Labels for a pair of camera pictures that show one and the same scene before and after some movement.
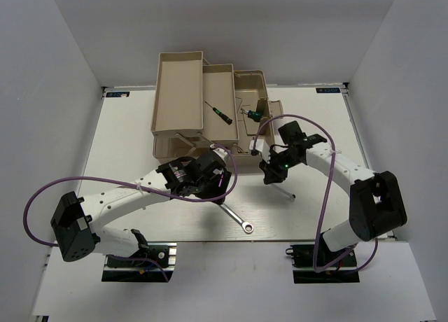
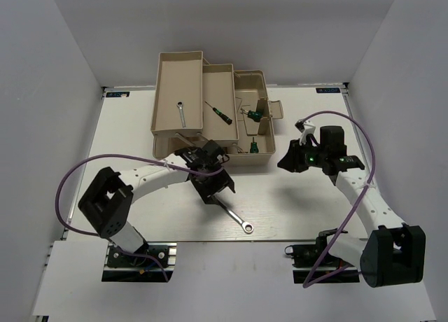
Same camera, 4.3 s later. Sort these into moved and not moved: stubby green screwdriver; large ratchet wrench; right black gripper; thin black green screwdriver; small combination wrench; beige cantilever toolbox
Moved: small combination wrench; right black gripper
Not moved: thin black green screwdriver; large ratchet wrench; stubby green screwdriver; beige cantilever toolbox
